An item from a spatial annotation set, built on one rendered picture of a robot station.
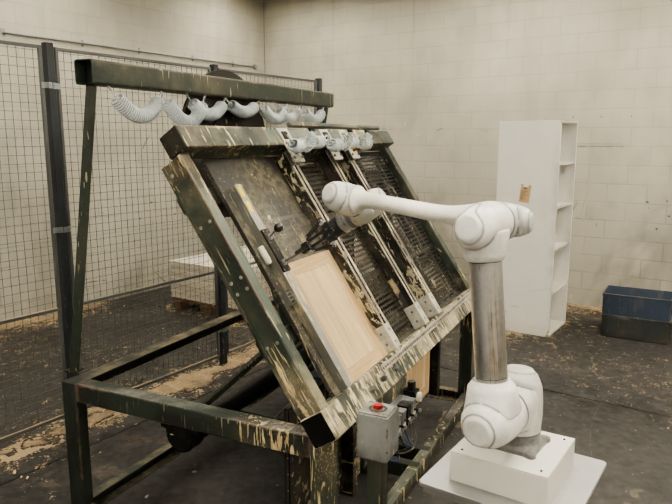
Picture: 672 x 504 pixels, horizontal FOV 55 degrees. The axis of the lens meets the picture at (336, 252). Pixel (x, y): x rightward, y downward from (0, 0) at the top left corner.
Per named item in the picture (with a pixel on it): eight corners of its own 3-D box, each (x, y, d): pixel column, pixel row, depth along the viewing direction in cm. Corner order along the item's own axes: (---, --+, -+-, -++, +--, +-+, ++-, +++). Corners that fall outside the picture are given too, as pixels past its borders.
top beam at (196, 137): (170, 161, 245) (187, 146, 240) (157, 138, 246) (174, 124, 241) (383, 151, 440) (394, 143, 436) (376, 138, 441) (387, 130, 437)
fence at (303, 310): (340, 391, 257) (347, 388, 256) (227, 189, 266) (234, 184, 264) (345, 387, 262) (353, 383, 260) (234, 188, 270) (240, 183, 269)
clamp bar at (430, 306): (427, 319, 358) (463, 300, 347) (323, 140, 369) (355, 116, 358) (432, 315, 367) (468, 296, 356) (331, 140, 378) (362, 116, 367)
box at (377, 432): (386, 466, 225) (387, 418, 222) (355, 458, 230) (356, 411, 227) (398, 451, 235) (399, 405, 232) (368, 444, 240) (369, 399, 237)
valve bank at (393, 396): (395, 476, 252) (396, 419, 248) (362, 468, 259) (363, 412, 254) (433, 426, 297) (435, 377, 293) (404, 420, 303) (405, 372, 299)
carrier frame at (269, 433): (331, 632, 247) (330, 432, 233) (73, 537, 307) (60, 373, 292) (471, 415, 442) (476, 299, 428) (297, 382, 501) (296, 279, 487)
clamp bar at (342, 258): (383, 355, 299) (425, 334, 288) (260, 140, 309) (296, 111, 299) (390, 349, 308) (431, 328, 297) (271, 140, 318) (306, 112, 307)
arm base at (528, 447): (555, 436, 225) (556, 421, 224) (533, 460, 207) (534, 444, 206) (505, 423, 235) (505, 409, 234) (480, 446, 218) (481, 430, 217)
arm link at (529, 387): (549, 425, 220) (552, 364, 216) (528, 444, 206) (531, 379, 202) (504, 414, 230) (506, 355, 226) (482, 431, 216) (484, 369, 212)
